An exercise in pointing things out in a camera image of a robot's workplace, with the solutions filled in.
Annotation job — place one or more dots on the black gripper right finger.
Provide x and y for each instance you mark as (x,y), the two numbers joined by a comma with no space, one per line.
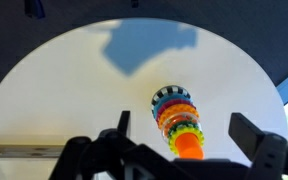
(247,133)

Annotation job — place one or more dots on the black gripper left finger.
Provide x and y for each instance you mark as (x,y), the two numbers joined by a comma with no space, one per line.
(124,121)

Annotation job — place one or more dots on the light wooden block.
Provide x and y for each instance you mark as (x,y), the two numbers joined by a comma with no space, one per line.
(20,150)

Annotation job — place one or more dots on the blue stand leg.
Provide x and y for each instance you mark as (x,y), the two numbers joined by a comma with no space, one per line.
(34,8)

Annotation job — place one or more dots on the orange stacker post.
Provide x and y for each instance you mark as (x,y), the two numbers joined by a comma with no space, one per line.
(189,147)

